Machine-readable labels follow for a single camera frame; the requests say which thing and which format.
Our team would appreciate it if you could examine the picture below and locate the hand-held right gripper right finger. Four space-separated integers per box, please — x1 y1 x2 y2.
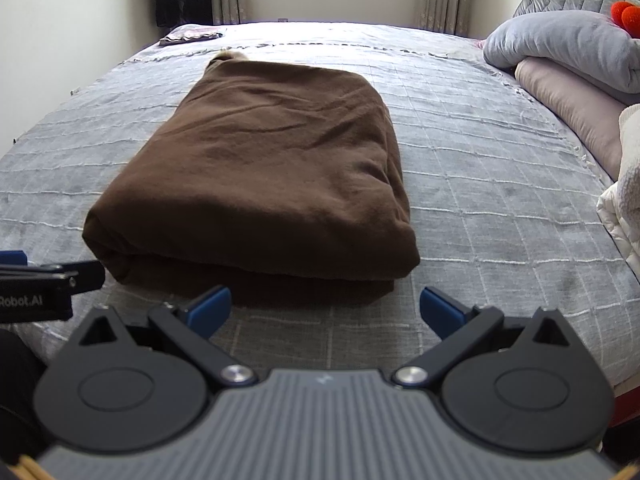
392 287 578 389

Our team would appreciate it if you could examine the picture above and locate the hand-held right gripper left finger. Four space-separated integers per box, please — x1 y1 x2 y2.
74 285 258 387

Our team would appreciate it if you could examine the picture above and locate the brown blanket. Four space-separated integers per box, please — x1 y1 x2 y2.
82 47 421 295

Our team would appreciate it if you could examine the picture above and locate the grey checked bedspread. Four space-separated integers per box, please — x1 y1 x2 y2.
0 22 640 386

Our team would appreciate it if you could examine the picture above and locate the white blanket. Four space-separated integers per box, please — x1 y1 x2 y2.
596 182 640 278

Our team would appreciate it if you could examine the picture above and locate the white fluffy cloth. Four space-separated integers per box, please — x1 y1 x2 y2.
618 104 640 201

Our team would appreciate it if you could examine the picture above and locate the small folded patterned cloth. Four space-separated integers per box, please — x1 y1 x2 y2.
159 29 225 46

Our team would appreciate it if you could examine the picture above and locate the red plush toy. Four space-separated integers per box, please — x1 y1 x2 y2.
610 1 640 38

